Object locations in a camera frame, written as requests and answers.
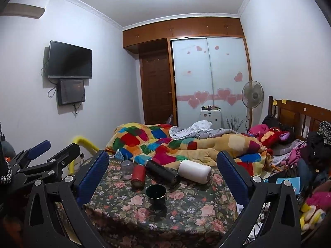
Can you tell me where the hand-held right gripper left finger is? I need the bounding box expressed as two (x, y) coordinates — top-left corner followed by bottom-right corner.
(24, 150), (114, 248)

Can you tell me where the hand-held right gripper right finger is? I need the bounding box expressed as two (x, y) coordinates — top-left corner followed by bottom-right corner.
(216, 151), (302, 248)

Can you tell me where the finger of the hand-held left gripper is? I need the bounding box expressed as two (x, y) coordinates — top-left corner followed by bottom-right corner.
(12, 140), (52, 171)
(18, 143), (81, 181)

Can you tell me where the clear plastic cup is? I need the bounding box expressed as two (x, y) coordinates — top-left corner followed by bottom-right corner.
(120, 160), (134, 180)

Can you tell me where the white cup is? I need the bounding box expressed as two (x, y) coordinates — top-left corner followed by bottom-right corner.
(178, 159), (212, 185)

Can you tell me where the black tumbler cup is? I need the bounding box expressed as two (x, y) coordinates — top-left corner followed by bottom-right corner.
(145, 160), (181, 186)

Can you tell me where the yellow padded pipe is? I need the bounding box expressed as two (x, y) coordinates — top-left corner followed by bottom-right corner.
(68, 136), (100, 173)

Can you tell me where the red thermos bottle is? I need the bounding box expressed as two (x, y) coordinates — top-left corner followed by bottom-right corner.
(131, 164), (146, 189)

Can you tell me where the dried twig bundle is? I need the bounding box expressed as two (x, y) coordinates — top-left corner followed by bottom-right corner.
(226, 116), (245, 132)

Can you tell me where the pink garment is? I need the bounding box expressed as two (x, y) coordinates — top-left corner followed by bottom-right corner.
(247, 124), (269, 137)

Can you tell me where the blue booklet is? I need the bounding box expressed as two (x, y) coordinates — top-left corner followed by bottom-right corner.
(275, 177), (301, 194)

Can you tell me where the red plush toy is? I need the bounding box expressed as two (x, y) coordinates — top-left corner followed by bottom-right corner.
(255, 126), (293, 149)

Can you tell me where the grey crumpled blanket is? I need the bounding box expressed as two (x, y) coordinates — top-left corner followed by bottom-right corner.
(169, 120), (241, 138)

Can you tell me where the small white cabinet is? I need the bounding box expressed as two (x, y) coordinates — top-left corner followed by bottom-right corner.
(200, 108), (222, 130)

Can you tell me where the dark green mug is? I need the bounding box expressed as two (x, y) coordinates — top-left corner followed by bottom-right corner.
(145, 184), (167, 210)

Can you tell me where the black bag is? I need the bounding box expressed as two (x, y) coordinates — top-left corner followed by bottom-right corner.
(262, 114), (281, 128)

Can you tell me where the pink cloth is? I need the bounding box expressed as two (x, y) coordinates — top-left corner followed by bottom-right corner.
(286, 141), (308, 166)

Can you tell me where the colourful patchwork quilt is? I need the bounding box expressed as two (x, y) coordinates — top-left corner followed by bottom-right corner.
(105, 123), (275, 173)

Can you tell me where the floral tablecloth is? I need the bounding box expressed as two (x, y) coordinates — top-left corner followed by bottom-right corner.
(83, 157), (238, 248)

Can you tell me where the white standing fan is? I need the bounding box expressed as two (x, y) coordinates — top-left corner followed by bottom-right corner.
(242, 80), (264, 132)

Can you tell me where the wooden bed headboard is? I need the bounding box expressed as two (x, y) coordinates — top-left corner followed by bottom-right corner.
(268, 96), (331, 145)

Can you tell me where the yellow and pink plush toy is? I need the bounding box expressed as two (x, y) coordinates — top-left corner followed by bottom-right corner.
(300, 191), (331, 230)

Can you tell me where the dark clothing pile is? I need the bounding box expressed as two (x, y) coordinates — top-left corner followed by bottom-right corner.
(306, 121), (331, 166)

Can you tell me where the wardrobe with heart stickers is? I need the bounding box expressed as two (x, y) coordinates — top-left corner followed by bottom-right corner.
(169, 37), (252, 130)

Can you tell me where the brown wooden door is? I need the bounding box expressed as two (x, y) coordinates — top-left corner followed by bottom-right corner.
(140, 39), (177, 126)

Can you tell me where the white air conditioner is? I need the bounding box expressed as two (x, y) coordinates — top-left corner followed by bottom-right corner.
(2, 0), (52, 20)

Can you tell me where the wooden overhead cabinet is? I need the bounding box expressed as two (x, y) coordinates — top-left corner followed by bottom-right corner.
(122, 17), (245, 52)

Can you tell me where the small black wall monitor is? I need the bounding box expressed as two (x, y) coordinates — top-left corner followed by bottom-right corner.
(57, 80), (86, 106)

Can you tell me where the black wall television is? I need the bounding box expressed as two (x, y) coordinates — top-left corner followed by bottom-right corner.
(47, 41), (93, 79)

